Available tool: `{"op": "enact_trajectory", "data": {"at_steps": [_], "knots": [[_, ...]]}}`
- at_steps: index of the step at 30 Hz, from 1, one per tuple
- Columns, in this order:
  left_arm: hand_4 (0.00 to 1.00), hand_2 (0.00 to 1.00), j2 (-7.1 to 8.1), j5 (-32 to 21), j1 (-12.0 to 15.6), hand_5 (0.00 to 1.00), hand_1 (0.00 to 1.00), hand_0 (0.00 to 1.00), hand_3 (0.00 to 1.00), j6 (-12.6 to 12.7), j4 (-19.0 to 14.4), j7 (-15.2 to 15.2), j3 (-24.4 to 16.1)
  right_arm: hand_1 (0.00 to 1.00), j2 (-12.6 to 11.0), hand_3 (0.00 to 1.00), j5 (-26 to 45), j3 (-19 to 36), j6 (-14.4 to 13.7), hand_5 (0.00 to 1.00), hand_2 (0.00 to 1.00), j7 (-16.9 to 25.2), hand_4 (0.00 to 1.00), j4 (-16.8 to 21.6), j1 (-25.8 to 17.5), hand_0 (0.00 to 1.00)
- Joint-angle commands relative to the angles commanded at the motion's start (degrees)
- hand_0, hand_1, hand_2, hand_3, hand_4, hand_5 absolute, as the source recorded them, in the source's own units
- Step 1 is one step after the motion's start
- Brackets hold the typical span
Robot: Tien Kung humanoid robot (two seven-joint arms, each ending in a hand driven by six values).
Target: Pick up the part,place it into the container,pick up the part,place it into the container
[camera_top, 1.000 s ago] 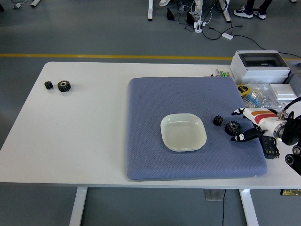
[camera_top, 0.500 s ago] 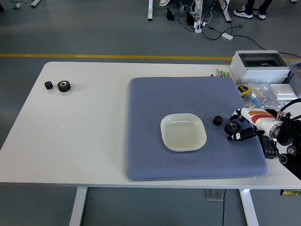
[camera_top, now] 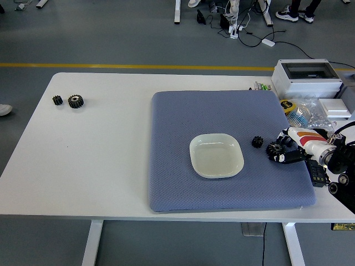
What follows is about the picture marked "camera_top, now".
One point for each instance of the yellow black label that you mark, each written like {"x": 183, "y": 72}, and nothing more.
{"x": 344, "y": 226}

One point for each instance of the white table leg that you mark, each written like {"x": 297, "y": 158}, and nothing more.
{"x": 93, "y": 243}
{"x": 294, "y": 243}

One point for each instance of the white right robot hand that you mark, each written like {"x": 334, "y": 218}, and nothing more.
{"x": 308, "y": 140}

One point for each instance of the black digital controller module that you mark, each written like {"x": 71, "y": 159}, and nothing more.
{"x": 316, "y": 177}

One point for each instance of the clear bag of metal parts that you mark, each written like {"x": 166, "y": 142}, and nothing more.
{"x": 314, "y": 113}

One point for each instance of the white desk foot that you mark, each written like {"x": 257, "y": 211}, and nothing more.
{"x": 41, "y": 3}

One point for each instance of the blue-grey textured mat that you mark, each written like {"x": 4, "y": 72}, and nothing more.
{"x": 194, "y": 116}

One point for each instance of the white switch panel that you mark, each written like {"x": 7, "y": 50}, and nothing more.
{"x": 334, "y": 106}

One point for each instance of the small green terminal connectors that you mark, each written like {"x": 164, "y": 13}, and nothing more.
{"x": 262, "y": 86}

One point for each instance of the grey block under table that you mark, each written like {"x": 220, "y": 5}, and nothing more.
{"x": 251, "y": 229}

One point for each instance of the grey electrical enclosure box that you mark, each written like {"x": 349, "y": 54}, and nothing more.
{"x": 305, "y": 86}

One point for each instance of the blue resistor strip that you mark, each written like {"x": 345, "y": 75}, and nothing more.
{"x": 298, "y": 119}

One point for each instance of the white square dish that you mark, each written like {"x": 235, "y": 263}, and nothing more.
{"x": 216, "y": 158}

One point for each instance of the white power brick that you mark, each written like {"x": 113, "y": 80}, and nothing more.
{"x": 268, "y": 42}

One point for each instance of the small black gear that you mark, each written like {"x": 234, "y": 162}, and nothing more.
{"x": 57, "y": 100}
{"x": 257, "y": 142}

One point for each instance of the large black gear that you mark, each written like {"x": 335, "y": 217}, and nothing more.
{"x": 75, "y": 101}
{"x": 272, "y": 148}

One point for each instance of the black floor stand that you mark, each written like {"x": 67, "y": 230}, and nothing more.
{"x": 201, "y": 17}

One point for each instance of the white desk leg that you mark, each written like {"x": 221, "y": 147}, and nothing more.
{"x": 266, "y": 14}
{"x": 177, "y": 11}

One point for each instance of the white power strip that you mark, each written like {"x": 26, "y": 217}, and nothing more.
{"x": 233, "y": 31}

